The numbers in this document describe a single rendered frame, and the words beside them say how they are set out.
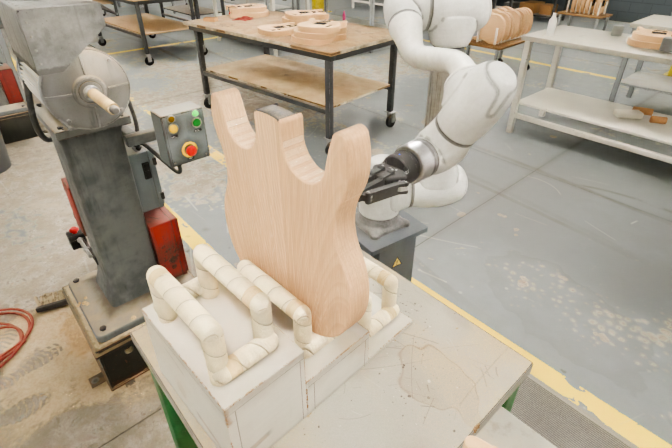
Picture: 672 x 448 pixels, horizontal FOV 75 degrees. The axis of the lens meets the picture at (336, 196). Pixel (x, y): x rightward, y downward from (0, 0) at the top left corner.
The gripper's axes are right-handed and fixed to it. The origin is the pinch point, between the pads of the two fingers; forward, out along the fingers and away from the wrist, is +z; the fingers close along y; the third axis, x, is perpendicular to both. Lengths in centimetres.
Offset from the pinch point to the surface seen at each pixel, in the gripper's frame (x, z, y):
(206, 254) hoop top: -2.3, 25.2, 6.1
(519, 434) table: -34, -5, -40
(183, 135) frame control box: -19, -14, 95
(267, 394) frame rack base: -16.8, 28.4, -12.9
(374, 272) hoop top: -18.8, -6.2, -4.3
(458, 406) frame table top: -30.8, 0.0, -30.6
